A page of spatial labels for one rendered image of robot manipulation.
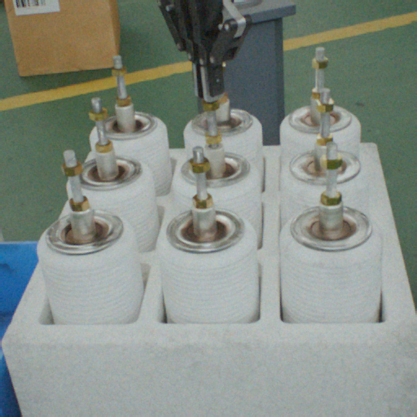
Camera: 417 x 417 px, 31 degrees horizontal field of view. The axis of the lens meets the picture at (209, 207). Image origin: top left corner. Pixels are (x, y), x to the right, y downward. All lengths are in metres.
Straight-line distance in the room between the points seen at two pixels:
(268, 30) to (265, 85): 0.09
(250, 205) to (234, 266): 0.13
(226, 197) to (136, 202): 0.10
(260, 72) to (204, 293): 0.57
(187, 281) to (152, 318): 0.06
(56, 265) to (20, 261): 0.30
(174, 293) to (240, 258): 0.08
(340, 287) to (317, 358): 0.07
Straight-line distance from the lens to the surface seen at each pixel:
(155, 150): 0.91
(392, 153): 1.38
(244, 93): 1.20
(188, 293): 0.70
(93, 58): 1.84
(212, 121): 0.78
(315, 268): 0.68
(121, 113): 0.92
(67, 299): 0.73
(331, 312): 0.71
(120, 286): 0.73
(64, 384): 0.76
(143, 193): 0.81
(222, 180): 0.79
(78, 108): 1.65
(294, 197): 0.79
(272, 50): 1.19
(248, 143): 0.89
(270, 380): 0.73
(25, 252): 1.00
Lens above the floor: 0.64
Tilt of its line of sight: 32 degrees down
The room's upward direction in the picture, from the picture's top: 5 degrees counter-clockwise
